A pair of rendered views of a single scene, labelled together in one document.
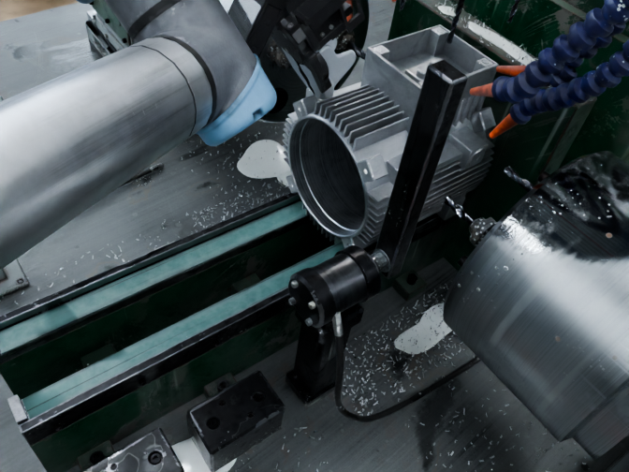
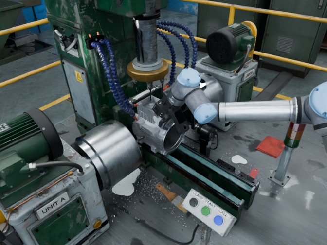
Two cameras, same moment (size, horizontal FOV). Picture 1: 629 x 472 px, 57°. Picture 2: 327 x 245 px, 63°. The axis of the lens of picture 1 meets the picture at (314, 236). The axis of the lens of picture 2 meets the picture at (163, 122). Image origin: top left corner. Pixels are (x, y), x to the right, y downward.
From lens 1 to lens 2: 1.19 m
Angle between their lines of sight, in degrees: 65
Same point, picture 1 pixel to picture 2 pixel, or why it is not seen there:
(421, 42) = (141, 107)
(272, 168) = (128, 184)
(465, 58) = (145, 101)
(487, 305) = not seen: hidden behind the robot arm
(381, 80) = not seen: hidden behind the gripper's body
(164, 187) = (146, 214)
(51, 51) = not seen: outside the picture
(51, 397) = (245, 186)
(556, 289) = (209, 93)
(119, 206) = (159, 224)
